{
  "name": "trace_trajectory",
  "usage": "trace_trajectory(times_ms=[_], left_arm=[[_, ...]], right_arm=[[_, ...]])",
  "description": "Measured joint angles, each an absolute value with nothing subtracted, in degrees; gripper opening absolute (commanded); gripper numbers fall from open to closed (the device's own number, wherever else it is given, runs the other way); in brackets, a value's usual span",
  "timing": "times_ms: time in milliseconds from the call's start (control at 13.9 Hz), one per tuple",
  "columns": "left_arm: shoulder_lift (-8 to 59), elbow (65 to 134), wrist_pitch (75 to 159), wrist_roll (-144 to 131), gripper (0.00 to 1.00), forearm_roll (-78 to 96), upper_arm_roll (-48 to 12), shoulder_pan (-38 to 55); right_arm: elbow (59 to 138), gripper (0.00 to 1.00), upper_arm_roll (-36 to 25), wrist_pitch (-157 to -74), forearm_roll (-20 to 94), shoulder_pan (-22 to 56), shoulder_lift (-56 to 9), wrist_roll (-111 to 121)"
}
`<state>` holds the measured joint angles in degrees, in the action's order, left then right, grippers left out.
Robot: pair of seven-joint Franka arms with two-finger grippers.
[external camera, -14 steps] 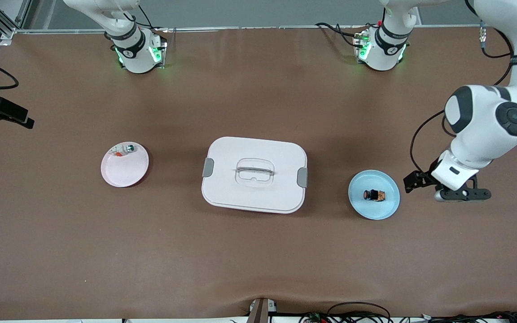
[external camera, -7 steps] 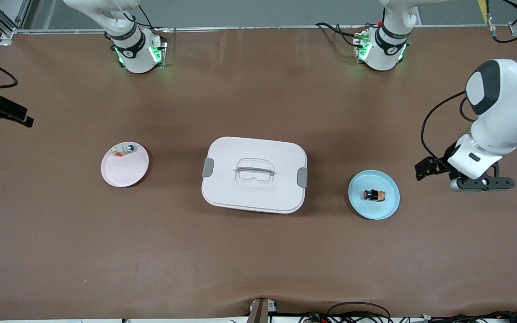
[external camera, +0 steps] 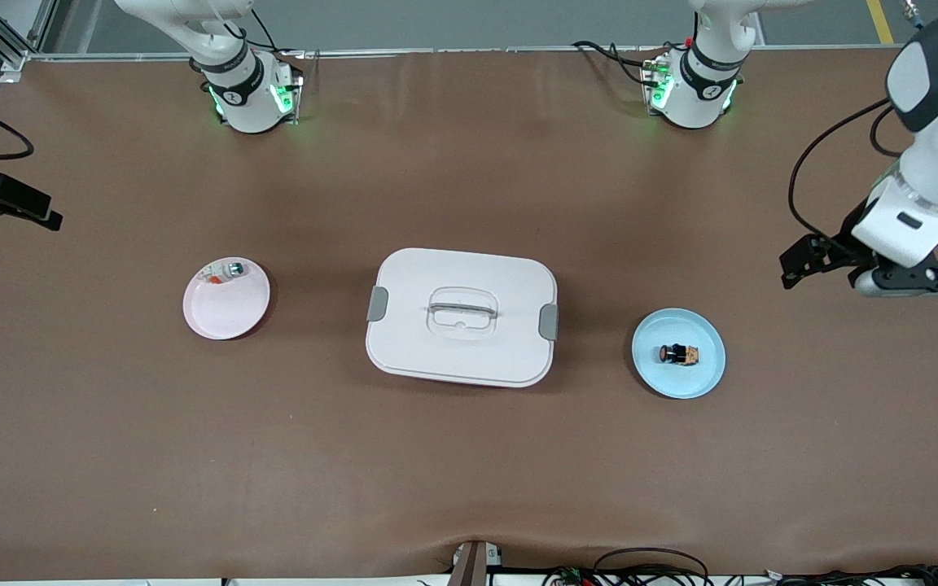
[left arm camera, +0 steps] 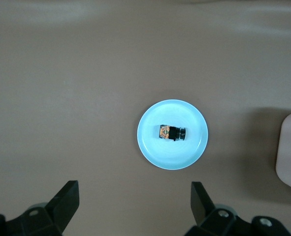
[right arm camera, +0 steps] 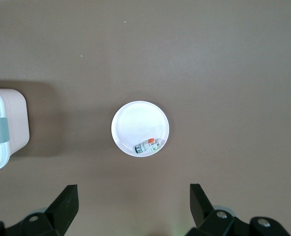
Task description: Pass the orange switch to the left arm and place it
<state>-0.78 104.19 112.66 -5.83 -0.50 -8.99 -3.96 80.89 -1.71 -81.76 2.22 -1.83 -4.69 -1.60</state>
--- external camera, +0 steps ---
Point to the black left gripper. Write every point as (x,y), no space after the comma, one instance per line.
(842,244)

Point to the black orange push switch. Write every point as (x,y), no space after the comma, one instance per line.
(681,356)

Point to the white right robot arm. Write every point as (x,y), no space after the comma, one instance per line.
(245,106)

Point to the white lidded storage box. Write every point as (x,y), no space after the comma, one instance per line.
(461,358)

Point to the light blue round plate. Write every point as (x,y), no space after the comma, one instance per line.
(681,384)

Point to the pink round plate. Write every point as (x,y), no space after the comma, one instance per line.
(221,317)

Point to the aluminium frame profile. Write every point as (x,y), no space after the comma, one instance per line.
(9,57)

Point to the white green push switch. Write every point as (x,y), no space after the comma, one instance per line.
(233,268)

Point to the brown camera mount post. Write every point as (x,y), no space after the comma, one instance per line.
(469,566)

